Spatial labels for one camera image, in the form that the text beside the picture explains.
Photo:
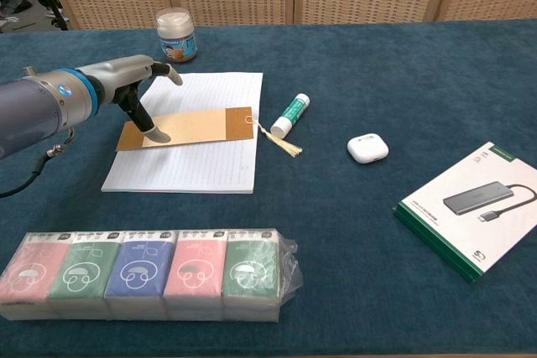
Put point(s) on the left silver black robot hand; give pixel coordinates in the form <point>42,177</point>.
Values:
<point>121,77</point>

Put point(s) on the tan bookmark with tassel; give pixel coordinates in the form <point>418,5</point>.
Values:
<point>197,125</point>

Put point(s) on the clear jar with white lid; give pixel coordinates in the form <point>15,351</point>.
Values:
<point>176,39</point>

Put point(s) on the open lined white notebook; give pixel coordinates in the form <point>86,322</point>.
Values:
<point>189,169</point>

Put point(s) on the green and white glue stick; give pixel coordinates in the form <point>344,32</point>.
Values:
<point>289,117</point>

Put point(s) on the wrapped colourful tissue pack bundle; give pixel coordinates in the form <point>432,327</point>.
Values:
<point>138,274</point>

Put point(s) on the white earbuds case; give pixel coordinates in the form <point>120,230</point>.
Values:
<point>367,148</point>

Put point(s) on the dark teal table mat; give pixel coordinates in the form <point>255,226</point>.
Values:
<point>377,81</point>

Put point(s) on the white USB hub box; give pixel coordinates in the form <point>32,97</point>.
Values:
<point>465,215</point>

